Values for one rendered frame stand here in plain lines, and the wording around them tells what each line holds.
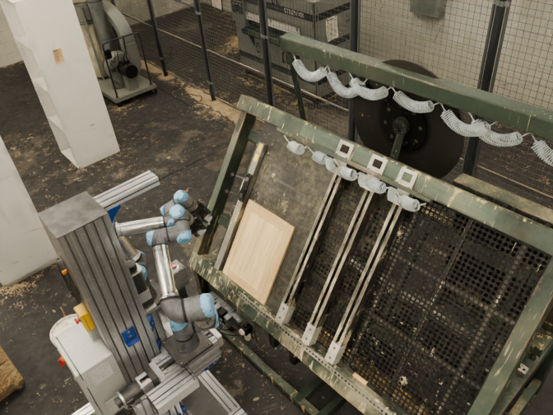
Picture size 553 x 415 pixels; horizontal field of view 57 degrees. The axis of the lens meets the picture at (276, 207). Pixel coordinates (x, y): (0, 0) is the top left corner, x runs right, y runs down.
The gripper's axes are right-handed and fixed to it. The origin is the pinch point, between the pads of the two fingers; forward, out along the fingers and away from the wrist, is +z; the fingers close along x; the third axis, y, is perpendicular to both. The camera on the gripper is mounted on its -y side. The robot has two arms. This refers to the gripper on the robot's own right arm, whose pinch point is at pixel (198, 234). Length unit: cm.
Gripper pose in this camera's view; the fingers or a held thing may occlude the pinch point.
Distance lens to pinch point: 291.0
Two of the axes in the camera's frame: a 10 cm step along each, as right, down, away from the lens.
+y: 8.4, -5.4, -0.2
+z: 2.6, 3.6, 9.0
